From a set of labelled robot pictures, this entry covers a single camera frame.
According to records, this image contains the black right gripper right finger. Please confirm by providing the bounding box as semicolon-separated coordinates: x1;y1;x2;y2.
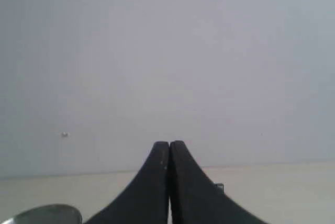
170;141;265;223

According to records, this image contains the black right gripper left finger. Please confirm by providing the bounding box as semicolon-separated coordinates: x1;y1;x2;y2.
86;141;170;224

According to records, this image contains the round steel plate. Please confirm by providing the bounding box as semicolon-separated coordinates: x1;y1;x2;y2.
4;204;82;224

